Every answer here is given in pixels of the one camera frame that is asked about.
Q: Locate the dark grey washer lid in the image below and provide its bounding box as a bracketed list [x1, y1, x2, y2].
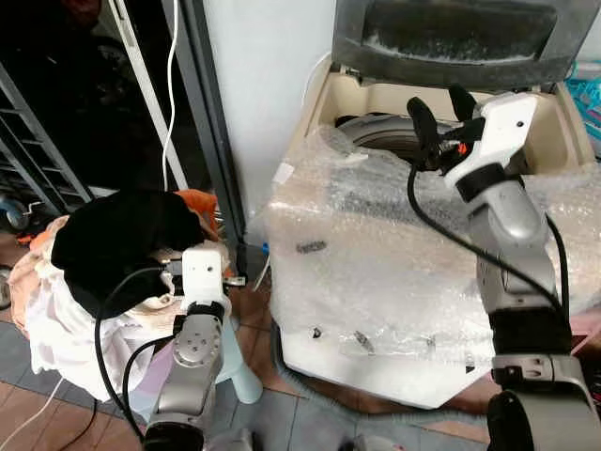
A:
[331, 0, 601, 93]

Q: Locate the pink plastic tub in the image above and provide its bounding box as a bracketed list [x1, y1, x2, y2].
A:
[567, 307, 601, 354]

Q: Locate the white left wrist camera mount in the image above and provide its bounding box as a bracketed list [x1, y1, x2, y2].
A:
[179, 246, 227, 307]

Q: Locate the teal plastic hanger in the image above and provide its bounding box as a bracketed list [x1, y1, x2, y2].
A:
[563, 60, 601, 138]

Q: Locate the black garment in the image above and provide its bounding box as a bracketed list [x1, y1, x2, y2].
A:
[51, 188, 206, 319]

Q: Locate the white laundry pile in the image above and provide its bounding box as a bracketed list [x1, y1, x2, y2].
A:
[19, 221, 189, 401]

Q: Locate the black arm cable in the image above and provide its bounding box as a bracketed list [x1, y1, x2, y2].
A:
[406, 163, 573, 319]
[93, 265, 181, 444]

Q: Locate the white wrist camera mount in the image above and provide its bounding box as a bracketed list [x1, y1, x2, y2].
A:
[179, 246, 227, 307]
[443, 92, 539, 189]

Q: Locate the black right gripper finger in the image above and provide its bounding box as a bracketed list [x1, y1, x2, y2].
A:
[448, 85, 479, 122]
[406, 97, 441, 157]

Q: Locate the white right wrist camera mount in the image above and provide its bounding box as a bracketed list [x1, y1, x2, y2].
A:
[443, 92, 539, 189]

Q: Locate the orange cloth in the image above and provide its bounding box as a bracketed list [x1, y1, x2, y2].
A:
[174, 188, 223, 248]

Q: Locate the white hanging cable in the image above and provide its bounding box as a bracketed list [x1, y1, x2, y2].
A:
[161, 0, 182, 193]

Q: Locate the cream top-load washing machine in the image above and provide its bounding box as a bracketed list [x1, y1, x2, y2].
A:
[263, 0, 601, 412]

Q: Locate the grey metal rack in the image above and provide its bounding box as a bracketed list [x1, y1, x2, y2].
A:
[0, 60, 96, 213]

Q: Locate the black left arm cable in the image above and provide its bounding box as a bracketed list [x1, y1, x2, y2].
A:
[93, 265, 181, 444]

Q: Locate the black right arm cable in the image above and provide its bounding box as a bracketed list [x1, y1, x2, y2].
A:
[406, 163, 573, 319]

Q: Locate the dark metal door frame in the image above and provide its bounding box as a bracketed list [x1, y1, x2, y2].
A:
[160, 0, 249, 275]

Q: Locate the clear bubble wrap sheet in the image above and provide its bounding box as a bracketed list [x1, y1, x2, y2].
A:
[263, 125, 601, 377]

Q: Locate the white metal bar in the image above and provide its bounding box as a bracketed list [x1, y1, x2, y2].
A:
[106, 0, 167, 191]

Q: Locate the pale blue plastic stool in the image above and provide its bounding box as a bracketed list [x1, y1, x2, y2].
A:
[122, 299, 265, 420]

